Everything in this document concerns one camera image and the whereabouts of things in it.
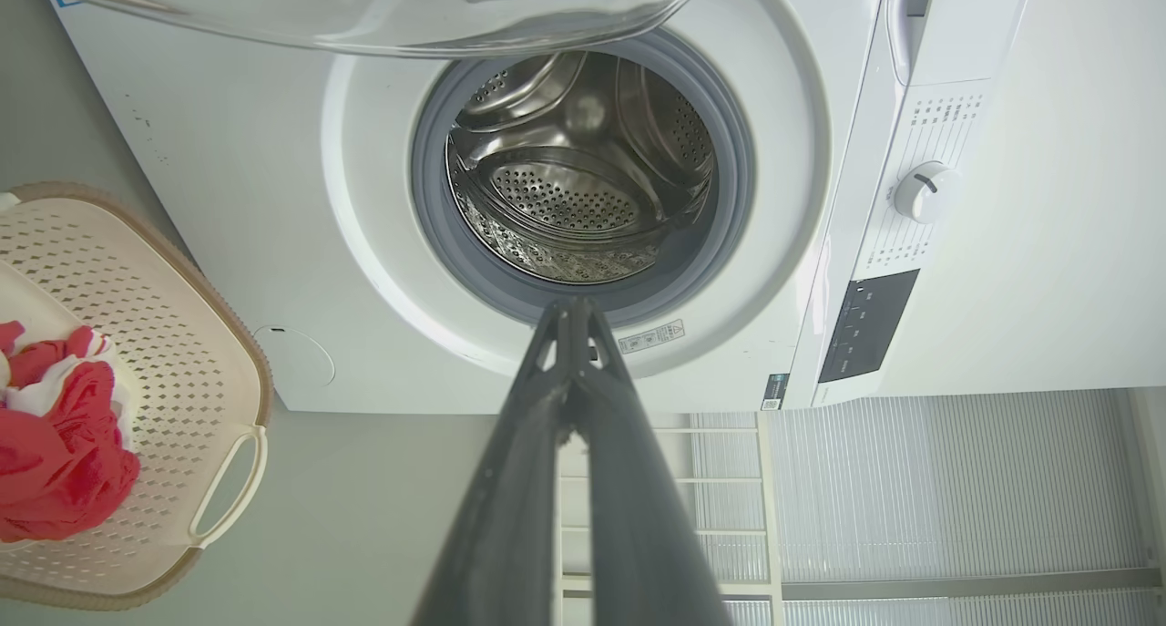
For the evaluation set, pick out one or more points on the black control display panel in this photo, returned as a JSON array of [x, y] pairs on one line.
[[865, 325]]

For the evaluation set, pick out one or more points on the perforated steel washer drum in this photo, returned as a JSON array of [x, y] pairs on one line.
[[565, 198]]

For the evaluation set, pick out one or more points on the white front-load washing machine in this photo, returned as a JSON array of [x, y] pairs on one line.
[[228, 198]]

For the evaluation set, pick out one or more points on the cream plastic laundry basket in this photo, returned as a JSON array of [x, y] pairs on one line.
[[164, 334]]

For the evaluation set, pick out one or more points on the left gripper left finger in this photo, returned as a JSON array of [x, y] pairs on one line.
[[510, 517]]

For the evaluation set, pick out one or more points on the red and white clothing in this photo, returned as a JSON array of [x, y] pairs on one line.
[[64, 462]]

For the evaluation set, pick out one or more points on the round white filter cover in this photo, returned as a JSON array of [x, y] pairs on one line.
[[293, 360]]

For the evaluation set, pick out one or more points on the white round control knob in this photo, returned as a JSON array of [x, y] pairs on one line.
[[925, 191]]

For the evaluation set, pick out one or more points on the small dark brand sticker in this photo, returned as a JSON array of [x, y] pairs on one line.
[[775, 392]]

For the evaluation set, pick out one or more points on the white warning label sticker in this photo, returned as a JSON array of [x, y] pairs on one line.
[[651, 336]]

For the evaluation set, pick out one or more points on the white pleated window blind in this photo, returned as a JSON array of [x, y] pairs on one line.
[[911, 480]]

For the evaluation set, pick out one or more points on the white detergent drawer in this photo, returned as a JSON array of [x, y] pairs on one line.
[[911, 25]]

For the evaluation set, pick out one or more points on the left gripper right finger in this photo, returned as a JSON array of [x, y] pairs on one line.
[[638, 535]]

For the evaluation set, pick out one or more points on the round black glass washer door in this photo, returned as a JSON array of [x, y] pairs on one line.
[[364, 25]]

